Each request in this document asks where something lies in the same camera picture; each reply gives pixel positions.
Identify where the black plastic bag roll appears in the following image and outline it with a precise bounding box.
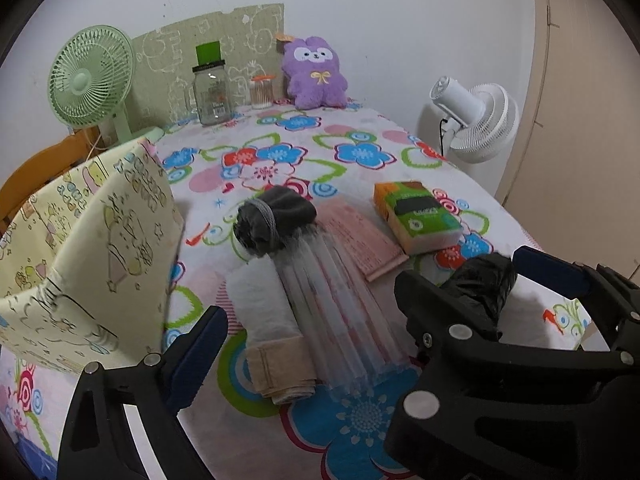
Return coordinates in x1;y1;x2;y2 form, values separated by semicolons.
440;252;518;343

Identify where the glass jar with black lid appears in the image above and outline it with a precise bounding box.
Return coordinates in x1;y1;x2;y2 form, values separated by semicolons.
187;60;237;127

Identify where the wooden chair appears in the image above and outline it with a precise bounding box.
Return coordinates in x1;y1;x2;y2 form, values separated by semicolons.
0;132;108;233

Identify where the green box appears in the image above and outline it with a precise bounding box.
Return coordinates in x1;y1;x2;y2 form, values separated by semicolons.
196;40;222;67

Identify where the white cloth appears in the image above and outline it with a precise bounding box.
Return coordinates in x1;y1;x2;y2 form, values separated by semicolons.
227;260;301;356

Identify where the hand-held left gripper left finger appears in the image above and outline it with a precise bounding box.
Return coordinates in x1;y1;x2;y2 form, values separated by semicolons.
57;305;230;480

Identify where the beige door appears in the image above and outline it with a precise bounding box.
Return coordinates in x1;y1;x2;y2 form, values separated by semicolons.
495;0;640;281

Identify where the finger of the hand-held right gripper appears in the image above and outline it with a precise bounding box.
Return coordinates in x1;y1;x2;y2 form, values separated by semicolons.
394;269;640;380
511;245;640;323

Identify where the pink paper packet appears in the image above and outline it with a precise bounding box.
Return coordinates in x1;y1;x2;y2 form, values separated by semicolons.
315;200;410;282

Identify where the purple plush rabbit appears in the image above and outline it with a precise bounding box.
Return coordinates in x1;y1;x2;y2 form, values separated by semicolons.
280;36;349;110

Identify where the green printed board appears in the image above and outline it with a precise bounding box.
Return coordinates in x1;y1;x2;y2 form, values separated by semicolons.
131;2;286;128

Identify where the clear plastic pack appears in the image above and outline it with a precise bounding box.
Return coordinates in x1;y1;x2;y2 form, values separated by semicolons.
272;230;416;401

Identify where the cotton swab container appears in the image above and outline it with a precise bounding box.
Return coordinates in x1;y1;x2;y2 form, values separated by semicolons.
249;75;277;110

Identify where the white clip fan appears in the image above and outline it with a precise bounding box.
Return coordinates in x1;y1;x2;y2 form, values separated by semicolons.
430;75;521;165

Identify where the floral tablecloth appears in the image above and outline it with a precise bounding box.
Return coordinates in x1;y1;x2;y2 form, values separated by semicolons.
0;97;640;480

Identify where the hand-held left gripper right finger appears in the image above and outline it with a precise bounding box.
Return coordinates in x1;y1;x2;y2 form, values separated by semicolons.
384;357;640;480

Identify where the yellow printed gift bag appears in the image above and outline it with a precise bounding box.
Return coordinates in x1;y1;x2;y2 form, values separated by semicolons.
0;137;186;376

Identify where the orange green tissue pack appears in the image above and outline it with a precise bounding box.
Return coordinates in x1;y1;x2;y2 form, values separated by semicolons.
374;180;463;256

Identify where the green desk fan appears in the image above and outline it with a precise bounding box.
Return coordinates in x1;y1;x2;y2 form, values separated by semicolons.
47;25;166;151

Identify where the beige band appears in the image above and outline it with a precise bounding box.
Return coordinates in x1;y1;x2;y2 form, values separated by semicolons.
245;337;318;406

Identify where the grey drawstring pouch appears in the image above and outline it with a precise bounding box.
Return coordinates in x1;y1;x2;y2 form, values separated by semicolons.
232;185;319;261

